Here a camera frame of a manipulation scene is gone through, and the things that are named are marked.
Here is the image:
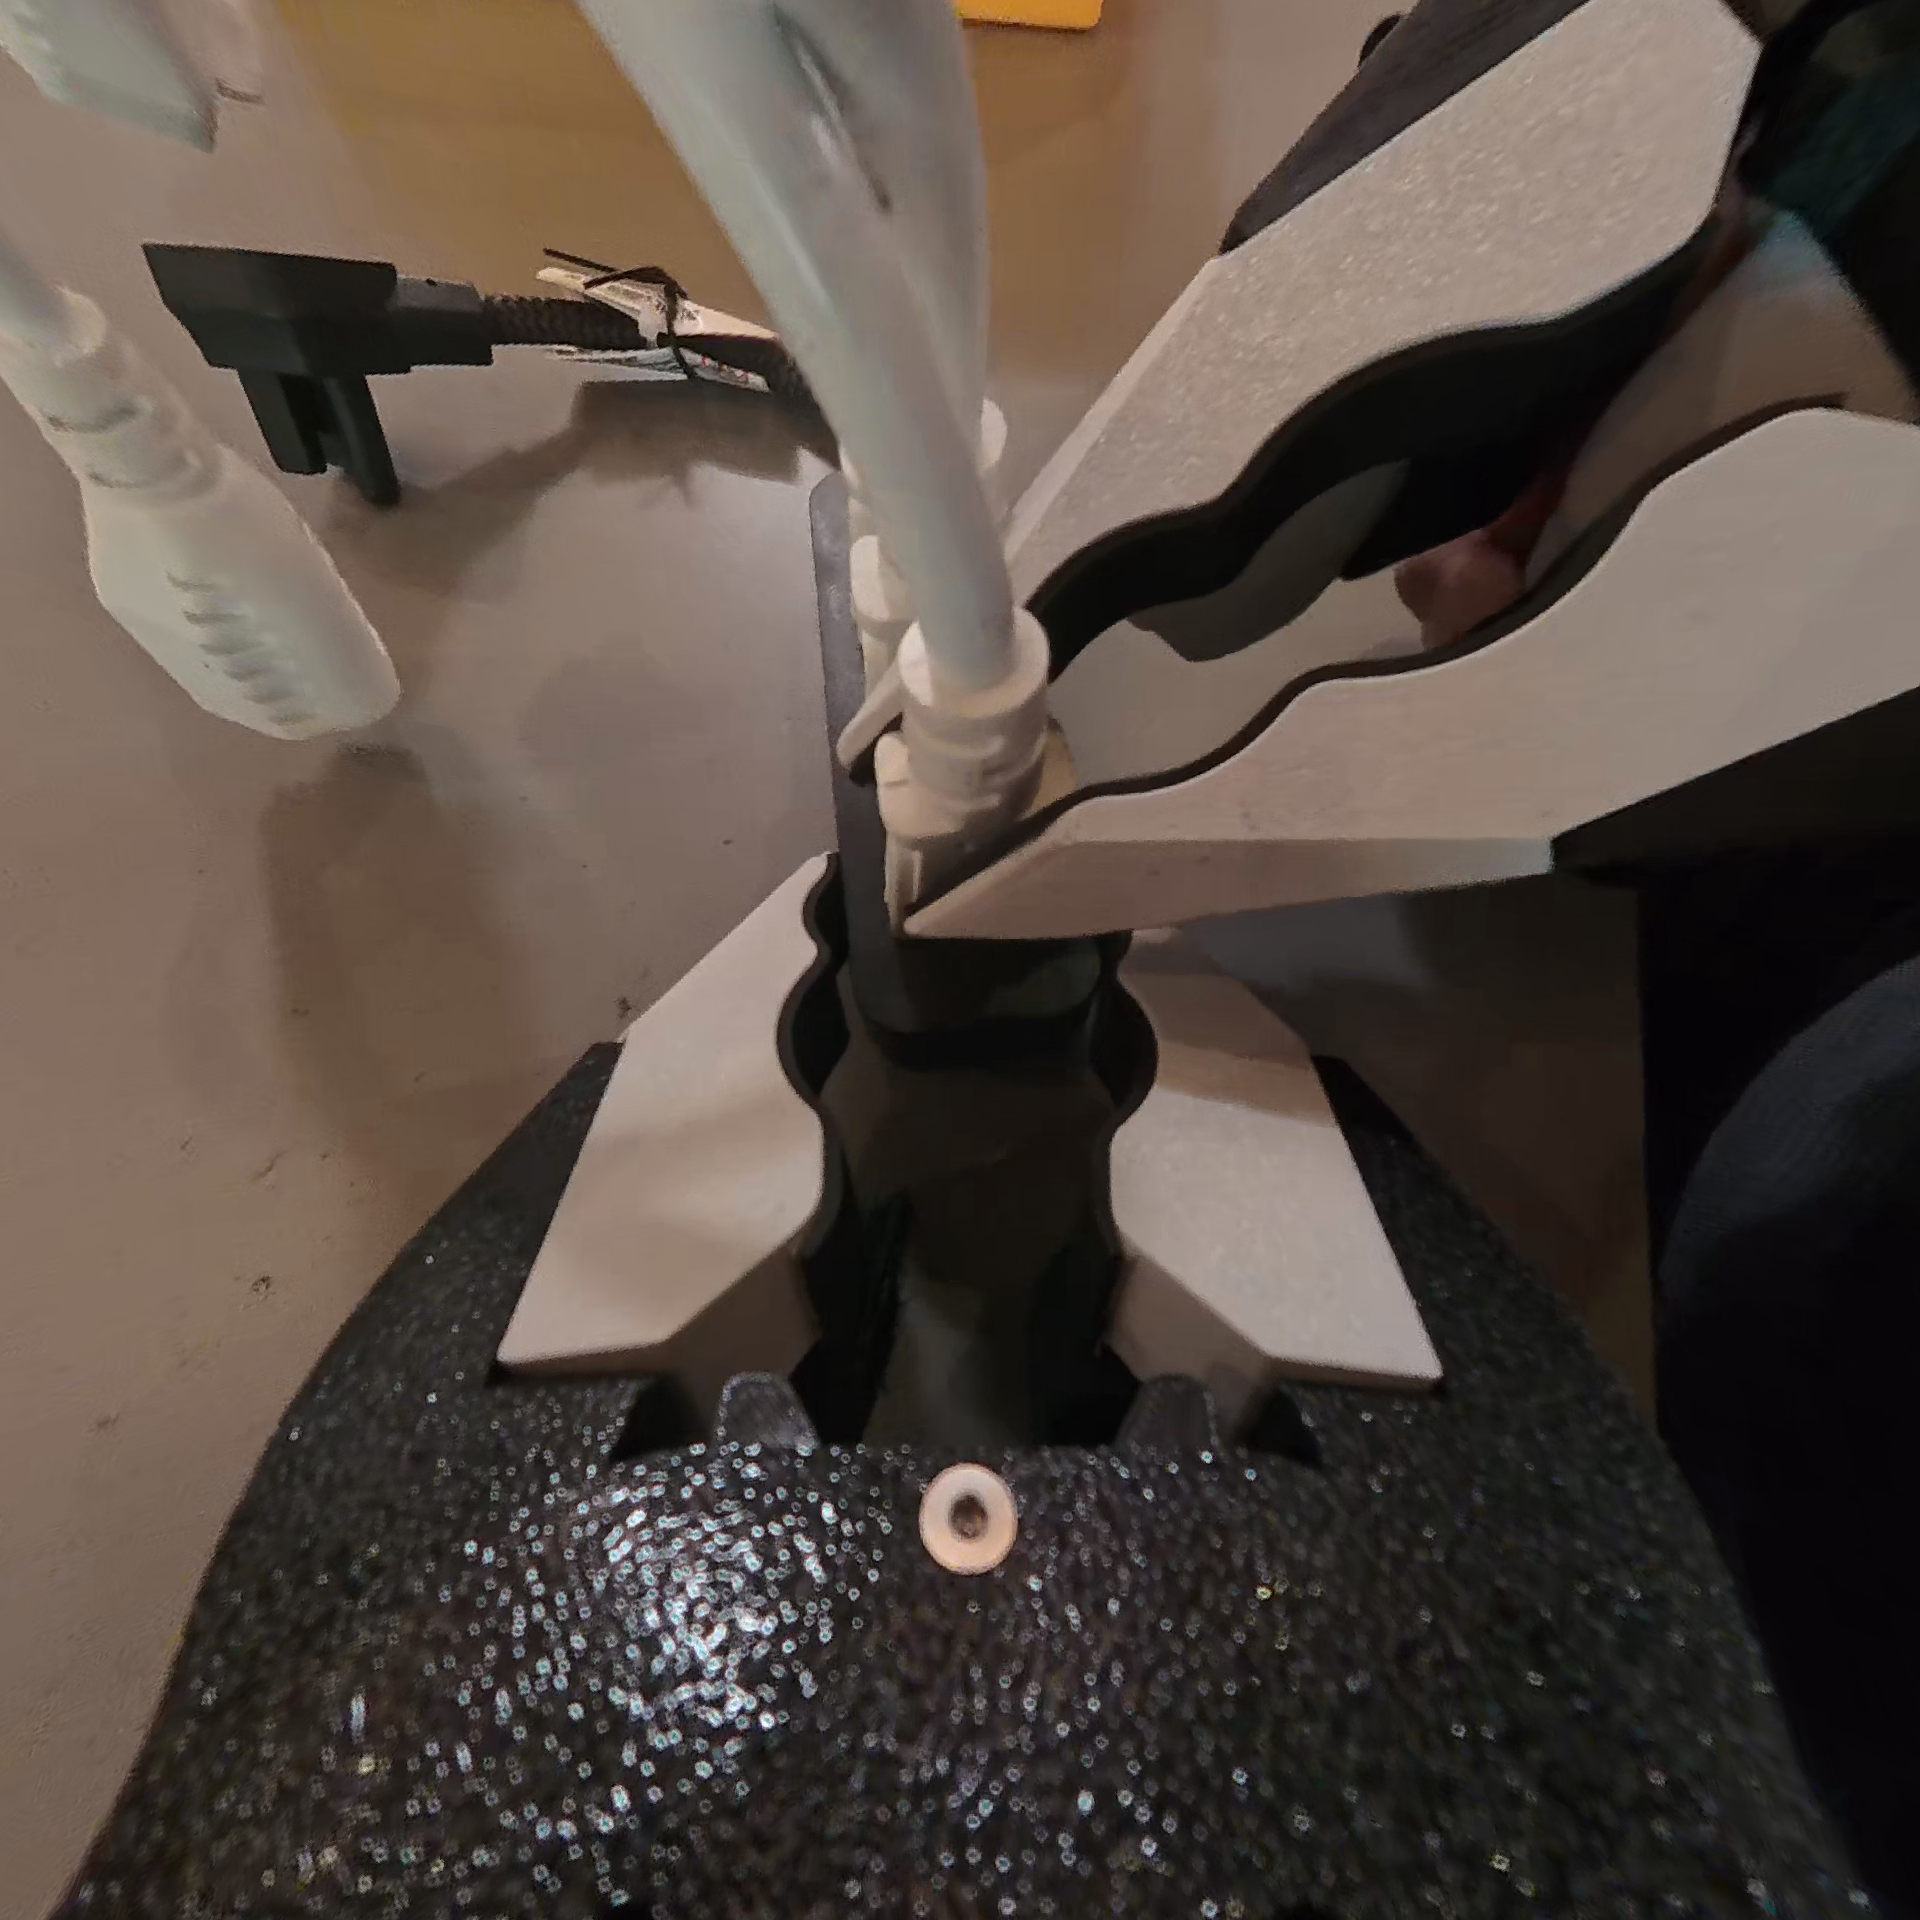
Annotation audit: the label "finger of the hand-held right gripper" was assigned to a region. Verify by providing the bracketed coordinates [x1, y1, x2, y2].
[896, 403, 1920, 944]
[999, 5, 1768, 664]

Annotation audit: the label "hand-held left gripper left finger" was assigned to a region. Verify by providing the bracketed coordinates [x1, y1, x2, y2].
[492, 852, 848, 1383]

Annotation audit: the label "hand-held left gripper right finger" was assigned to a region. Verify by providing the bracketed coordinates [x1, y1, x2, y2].
[1101, 929, 1445, 1432]

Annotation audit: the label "black power strip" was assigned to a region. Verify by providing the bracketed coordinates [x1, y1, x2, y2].
[808, 470, 1136, 1070]

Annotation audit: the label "person's right hand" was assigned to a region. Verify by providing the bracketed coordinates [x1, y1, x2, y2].
[1393, 478, 1565, 649]

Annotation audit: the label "person's dark trousers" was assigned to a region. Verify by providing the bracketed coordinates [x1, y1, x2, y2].
[1641, 839, 1920, 1920]

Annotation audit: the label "white cable label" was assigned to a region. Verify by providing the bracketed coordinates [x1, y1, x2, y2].
[538, 247, 785, 389]

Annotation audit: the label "black plug with braided cable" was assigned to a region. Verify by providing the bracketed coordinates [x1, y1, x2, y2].
[141, 239, 842, 511]

